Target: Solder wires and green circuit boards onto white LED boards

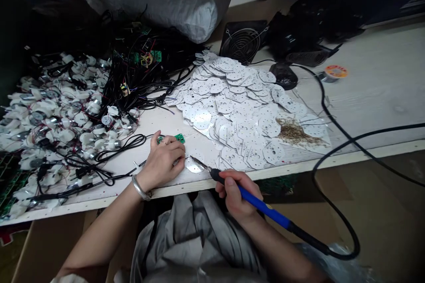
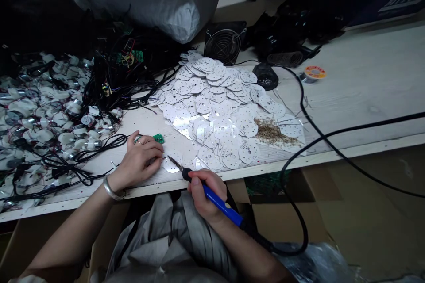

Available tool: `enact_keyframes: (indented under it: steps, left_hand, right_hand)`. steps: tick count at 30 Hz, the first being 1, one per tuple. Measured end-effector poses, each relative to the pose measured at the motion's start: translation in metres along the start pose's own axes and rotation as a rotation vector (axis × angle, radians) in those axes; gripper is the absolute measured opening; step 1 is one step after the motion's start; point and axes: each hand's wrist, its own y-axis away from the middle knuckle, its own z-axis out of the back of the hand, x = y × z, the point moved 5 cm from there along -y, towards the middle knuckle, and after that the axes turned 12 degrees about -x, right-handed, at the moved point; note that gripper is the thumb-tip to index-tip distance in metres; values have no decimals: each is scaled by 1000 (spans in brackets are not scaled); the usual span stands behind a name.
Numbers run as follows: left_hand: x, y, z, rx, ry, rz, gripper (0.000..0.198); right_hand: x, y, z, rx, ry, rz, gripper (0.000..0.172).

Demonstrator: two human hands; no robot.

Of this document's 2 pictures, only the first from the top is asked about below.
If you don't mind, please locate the solder wire spool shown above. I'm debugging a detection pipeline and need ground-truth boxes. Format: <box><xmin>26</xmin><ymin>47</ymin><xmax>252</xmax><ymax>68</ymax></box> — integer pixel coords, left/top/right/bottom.
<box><xmin>319</xmin><ymin>65</ymin><xmax>349</xmax><ymax>83</ymax></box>

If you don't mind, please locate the clear plastic bag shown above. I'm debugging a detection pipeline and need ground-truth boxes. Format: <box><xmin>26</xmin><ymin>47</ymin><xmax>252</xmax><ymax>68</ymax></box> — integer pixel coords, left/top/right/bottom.
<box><xmin>294</xmin><ymin>241</ymin><xmax>378</xmax><ymax>283</ymax></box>

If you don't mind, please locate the heap of brown wire clippings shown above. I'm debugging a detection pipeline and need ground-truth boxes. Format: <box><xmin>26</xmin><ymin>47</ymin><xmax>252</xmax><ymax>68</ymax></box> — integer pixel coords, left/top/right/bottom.
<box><xmin>274</xmin><ymin>116</ymin><xmax>331</xmax><ymax>147</ymax></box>

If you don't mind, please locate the small green circuit board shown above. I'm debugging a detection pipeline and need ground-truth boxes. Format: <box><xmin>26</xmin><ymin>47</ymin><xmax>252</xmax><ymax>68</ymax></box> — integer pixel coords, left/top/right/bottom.
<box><xmin>156</xmin><ymin>133</ymin><xmax>186</xmax><ymax>147</ymax></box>

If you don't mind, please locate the single white round board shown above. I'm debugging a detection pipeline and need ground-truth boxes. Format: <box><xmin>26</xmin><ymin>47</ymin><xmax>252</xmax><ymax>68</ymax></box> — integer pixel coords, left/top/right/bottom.
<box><xmin>184</xmin><ymin>154</ymin><xmax>207</xmax><ymax>174</ymax></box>

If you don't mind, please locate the black soldering iron stand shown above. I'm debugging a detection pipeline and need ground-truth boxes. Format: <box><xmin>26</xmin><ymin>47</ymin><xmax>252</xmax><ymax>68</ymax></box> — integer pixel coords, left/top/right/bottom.
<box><xmin>285</xmin><ymin>42</ymin><xmax>343</xmax><ymax>67</ymax></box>

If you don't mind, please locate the black round tip cleaner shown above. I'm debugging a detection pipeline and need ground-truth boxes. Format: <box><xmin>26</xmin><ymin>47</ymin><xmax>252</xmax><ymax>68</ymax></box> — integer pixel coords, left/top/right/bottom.
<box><xmin>269</xmin><ymin>62</ymin><xmax>299</xmax><ymax>91</ymax></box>

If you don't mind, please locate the pile of white small motors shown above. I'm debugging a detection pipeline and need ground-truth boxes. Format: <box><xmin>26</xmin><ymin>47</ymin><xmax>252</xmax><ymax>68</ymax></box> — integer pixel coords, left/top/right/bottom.
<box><xmin>0</xmin><ymin>51</ymin><xmax>142</xmax><ymax>221</ymax></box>

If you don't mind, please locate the black soldering iron cable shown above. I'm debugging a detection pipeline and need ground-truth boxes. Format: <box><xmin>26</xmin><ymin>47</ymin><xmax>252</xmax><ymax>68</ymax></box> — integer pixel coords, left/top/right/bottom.
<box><xmin>312</xmin><ymin>123</ymin><xmax>425</xmax><ymax>261</ymax></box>

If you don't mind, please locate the blue handled soldering iron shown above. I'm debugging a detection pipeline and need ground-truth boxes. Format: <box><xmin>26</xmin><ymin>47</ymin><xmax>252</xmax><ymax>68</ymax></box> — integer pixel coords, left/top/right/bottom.
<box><xmin>189</xmin><ymin>155</ymin><xmax>334</xmax><ymax>257</ymax></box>

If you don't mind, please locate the person's left hand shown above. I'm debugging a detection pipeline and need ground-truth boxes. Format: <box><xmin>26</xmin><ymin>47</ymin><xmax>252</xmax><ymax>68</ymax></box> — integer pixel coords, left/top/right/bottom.
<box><xmin>134</xmin><ymin>134</ymin><xmax>186</xmax><ymax>195</ymax></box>

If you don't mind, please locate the person's body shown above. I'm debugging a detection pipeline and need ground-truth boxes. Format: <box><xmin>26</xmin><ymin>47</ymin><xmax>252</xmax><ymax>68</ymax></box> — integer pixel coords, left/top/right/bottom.
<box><xmin>114</xmin><ymin>191</ymin><xmax>313</xmax><ymax>283</ymax></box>

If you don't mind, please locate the person's right hand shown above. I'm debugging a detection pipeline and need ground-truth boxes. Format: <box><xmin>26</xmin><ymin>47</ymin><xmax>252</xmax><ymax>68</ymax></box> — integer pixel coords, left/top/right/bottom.
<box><xmin>215</xmin><ymin>168</ymin><xmax>263</xmax><ymax>221</ymax></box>

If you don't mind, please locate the pile of white round boards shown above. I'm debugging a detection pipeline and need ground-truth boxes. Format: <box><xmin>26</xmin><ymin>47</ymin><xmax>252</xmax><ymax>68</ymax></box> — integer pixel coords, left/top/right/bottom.
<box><xmin>172</xmin><ymin>49</ymin><xmax>332</xmax><ymax>172</ymax></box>

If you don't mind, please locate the black square fan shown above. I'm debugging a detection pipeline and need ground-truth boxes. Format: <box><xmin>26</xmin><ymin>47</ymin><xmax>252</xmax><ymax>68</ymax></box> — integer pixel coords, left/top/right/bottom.
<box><xmin>219</xmin><ymin>19</ymin><xmax>269</xmax><ymax>65</ymax></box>

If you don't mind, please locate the tangle of black cables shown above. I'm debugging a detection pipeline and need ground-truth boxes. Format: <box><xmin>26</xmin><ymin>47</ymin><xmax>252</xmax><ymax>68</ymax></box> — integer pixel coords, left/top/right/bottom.
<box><xmin>25</xmin><ymin>4</ymin><xmax>213</xmax><ymax>194</ymax></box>

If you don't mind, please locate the thick black cable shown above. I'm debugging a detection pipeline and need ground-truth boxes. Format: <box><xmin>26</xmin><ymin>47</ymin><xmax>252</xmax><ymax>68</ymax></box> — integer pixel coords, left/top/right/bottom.
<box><xmin>247</xmin><ymin>58</ymin><xmax>425</xmax><ymax>188</ymax></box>

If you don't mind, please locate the heap of black equipment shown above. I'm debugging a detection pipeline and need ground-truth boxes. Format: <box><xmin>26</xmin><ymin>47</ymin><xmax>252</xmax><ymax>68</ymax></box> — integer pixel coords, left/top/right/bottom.
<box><xmin>219</xmin><ymin>0</ymin><xmax>425</xmax><ymax>60</ymax></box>

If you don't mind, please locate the stack of green circuit boards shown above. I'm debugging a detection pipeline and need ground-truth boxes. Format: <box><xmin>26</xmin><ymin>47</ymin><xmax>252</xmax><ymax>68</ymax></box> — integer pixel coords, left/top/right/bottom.
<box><xmin>0</xmin><ymin>152</ymin><xmax>31</xmax><ymax>212</ymax></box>

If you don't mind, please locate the large brown cardboard box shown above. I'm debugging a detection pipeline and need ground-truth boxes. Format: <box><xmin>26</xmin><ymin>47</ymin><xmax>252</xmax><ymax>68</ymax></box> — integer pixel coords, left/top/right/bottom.
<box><xmin>262</xmin><ymin>152</ymin><xmax>425</xmax><ymax>283</ymax></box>

